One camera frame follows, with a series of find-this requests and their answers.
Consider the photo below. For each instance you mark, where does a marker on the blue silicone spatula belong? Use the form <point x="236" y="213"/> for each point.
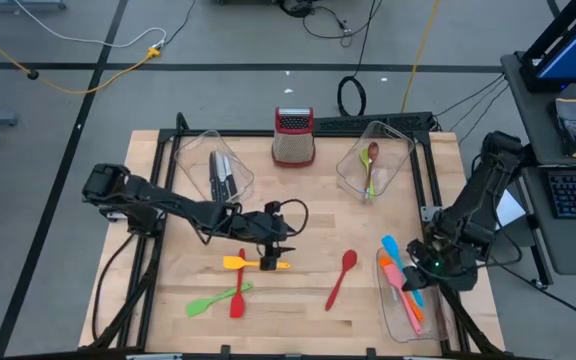
<point x="390" y="245"/>

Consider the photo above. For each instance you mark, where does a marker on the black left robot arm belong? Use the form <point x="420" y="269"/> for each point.
<point x="168" y="202"/>

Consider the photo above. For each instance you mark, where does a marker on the red steel box grater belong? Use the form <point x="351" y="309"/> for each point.
<point x="294" y="145"/>

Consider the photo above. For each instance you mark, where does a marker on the clear plastic bin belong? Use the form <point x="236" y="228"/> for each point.
<point x="393" y="150"/>
<point x="393" y="320"/>
<point x="193" y="160"/>

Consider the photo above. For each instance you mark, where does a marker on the brown wooden spoon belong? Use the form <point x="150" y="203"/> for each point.
<point x="373" y="150"/>

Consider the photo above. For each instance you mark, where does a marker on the pink silicone spatula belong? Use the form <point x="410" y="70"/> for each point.
<point x="395" y="285"/>

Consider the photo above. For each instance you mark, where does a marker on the orange silicone spatula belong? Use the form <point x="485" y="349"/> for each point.
<point x="384" y="261"/>

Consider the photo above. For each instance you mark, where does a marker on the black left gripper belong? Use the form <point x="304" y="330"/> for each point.
<point x="268" y="227"/>

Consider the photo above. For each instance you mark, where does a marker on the green silicone spatula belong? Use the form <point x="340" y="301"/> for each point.
<point x="195" y="308"/>

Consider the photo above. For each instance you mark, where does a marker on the yellow silicone spatula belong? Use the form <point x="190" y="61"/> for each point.
<point x="233" y="262"/>

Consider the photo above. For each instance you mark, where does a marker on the red silicone spoon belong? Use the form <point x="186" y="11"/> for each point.
<point x="349" y="260"/>

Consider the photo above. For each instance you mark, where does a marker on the black perforated panel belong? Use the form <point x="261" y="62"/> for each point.
<point x="368" y="122"/>

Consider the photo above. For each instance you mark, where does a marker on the lime green spoon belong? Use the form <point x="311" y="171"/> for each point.
<point x="364" y="157"/>

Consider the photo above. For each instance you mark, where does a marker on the grey black work gloves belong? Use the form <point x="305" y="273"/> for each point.
<point x="570" y="125"/>

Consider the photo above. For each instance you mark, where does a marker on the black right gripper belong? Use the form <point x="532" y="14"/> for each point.
<point x="448" y="265"/>

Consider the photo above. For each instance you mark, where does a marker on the white paper sheet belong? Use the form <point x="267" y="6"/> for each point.
<point x="510" y="210"/>

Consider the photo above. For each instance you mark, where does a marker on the red silicone spatula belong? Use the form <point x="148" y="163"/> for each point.
<point x="237" y="309"/>

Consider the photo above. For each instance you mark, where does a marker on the black aluminium table frame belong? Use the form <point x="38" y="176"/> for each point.
<point x="258" y="133"/>

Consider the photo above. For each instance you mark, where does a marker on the grey desk cart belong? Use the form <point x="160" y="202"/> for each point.
<point x="543" y="100"/>

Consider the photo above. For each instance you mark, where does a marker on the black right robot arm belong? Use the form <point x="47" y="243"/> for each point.
<point x="483" y="190"/>

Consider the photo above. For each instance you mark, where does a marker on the black round floor plug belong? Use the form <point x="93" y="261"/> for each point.
<point x="33" y="74"/>

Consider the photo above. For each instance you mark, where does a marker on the short wide-blade knife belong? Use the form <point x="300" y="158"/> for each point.
<point x="232" y="180"/>

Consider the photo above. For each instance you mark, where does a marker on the slim black knife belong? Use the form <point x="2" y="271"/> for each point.
<point x="213" y="175"/>

